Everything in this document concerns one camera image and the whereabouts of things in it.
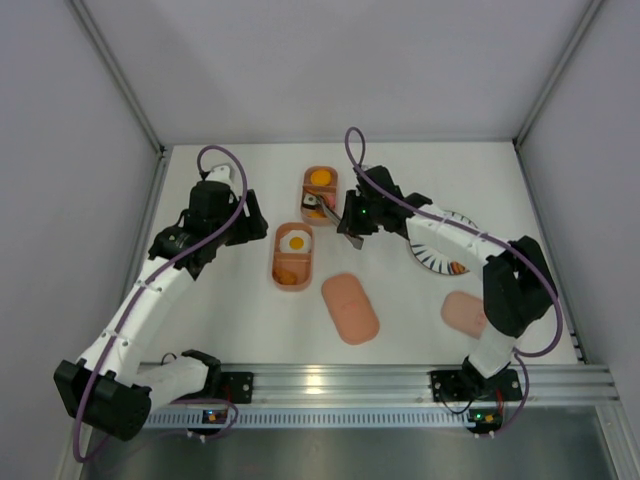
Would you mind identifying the metal tongs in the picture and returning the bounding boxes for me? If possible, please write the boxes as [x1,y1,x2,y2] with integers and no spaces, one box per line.
[316,200,364,250]

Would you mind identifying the white fried egg toy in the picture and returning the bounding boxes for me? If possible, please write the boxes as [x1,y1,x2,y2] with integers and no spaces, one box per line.
[279,230,313,254]

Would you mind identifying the pink lunch box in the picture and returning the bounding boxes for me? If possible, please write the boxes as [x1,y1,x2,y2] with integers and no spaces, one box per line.
[271,222,315,292]
[300,166,339,226]

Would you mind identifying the orange round toy food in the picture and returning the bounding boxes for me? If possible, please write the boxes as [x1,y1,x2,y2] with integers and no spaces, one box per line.
[309,169,333,187]

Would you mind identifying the black white sushi roll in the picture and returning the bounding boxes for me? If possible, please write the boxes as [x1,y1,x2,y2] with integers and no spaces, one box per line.
[301,194,318,210]

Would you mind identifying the orange toy fried shrimp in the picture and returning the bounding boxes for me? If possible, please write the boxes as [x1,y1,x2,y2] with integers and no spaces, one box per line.
[273,267,298,286]

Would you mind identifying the striped round plate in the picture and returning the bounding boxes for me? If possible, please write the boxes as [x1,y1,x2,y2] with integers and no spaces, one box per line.
[409,210,478,276]

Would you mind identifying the pink box lid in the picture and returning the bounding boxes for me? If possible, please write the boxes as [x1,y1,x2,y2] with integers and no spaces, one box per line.
[321,273,380,345]
[441,291,488,339]

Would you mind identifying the small brown toy meat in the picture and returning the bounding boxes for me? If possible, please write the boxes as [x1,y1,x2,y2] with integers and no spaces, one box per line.
[448,261,468,275]

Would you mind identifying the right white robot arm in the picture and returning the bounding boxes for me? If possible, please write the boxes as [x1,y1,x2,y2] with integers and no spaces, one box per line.
[337,166,559,381]

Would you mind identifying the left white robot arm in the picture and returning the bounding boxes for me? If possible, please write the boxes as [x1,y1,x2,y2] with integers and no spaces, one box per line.
[54,164,268,441]

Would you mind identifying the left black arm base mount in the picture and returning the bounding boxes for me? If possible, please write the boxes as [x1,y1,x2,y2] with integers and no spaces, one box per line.
[173,371,254,405]

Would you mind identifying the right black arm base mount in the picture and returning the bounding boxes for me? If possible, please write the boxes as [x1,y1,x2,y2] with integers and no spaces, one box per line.
[429,368,523,404]

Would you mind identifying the grey slotted cable duct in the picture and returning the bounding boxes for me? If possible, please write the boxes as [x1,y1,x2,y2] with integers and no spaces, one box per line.
[144,406,474,429]

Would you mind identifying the left aluminium frame post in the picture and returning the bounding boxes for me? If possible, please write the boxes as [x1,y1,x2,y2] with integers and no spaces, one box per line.
[65,0,166,159]

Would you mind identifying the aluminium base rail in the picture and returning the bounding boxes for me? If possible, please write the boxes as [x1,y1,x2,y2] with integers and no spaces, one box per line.
[222,364,620,408]

